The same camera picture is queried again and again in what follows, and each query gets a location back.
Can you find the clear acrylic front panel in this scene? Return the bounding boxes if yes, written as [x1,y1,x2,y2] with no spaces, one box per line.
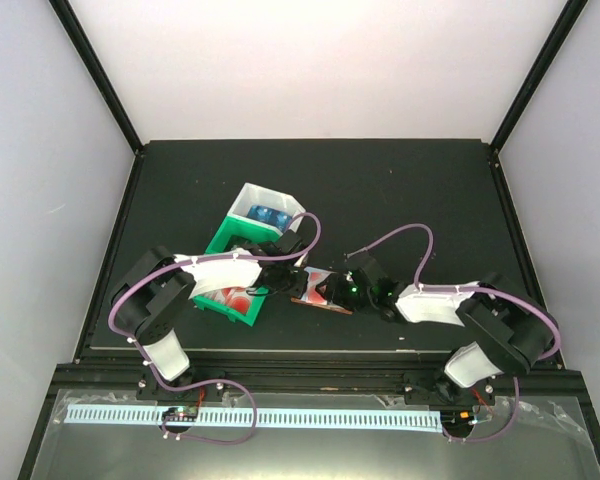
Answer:
[23,392,600,479]

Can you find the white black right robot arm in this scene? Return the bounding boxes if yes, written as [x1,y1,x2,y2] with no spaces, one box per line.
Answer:
[316,252,560,403]

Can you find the left controller circuit board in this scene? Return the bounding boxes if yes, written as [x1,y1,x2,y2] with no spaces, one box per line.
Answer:
[161,406,199,423]

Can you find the right controller circuit board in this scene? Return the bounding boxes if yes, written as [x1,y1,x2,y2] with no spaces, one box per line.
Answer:
[440,410,493,426]

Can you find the brown leather card holder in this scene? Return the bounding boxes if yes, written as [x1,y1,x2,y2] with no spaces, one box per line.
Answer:
[291,267,352,315]

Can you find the blue VIP card rear stack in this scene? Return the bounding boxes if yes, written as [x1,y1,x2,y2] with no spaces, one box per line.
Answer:
[247,205,272,224]

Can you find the green bin with black cards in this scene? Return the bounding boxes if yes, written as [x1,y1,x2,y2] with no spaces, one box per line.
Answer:
[205,216,281,254]

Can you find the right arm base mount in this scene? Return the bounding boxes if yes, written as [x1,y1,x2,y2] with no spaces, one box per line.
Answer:
[401,370,495,408]

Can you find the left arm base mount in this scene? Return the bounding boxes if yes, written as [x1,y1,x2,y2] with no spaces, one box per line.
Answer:
[136,367,226,403]

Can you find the red white card stack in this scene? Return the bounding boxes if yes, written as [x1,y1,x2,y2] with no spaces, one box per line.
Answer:
[207,288,254,315]

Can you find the white bin with blue cards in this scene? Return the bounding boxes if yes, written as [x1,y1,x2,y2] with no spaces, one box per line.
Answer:
[227,183,305,233]

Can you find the blue VIP card front stack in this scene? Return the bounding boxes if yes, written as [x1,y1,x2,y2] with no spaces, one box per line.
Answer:
[269,211,292,232]

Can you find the white slotted cable duct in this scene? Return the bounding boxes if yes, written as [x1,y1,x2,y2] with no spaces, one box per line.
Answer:
[63,404,443,433]

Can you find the controller circuit board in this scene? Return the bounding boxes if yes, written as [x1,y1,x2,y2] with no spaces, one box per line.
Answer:
[161,406,199,423]
[440,410,493,426]

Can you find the black aluminium frame rail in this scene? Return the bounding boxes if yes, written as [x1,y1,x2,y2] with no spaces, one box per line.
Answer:
[54,349,586,401]

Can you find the blue vip card stack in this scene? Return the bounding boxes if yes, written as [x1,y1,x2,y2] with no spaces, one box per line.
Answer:
[269,211,292,232]
[247,205,272,224]

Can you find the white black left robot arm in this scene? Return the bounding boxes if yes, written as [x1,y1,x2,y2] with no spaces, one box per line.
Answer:
[108,230,309,399]

